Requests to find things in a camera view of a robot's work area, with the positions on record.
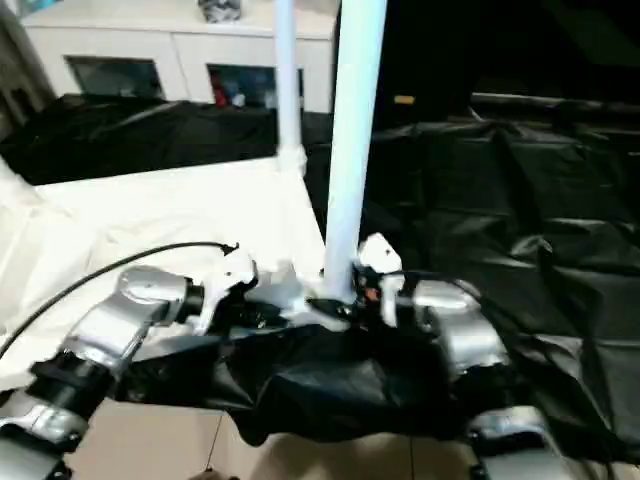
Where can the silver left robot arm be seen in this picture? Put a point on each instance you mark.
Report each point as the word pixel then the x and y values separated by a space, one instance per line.
pixel 115 315

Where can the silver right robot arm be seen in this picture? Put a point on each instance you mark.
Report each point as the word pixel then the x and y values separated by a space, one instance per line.
pixel 465 320

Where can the dark rounded robot body part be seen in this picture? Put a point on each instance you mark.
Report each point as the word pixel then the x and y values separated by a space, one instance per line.
pixel 212 475

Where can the small bottle with white label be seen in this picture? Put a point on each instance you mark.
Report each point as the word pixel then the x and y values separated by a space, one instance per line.
pixel 239 100

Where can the long black bar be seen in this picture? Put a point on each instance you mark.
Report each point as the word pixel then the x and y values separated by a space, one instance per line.
pixel 560 102

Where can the white cabinet with glass doors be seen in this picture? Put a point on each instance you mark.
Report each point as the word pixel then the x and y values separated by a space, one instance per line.
pixel 150 40

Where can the black backdrop cloth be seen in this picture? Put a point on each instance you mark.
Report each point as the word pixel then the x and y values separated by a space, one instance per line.
pixel 500 45

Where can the grey curtain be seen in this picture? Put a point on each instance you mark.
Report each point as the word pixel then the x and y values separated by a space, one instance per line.
pixel 15 60

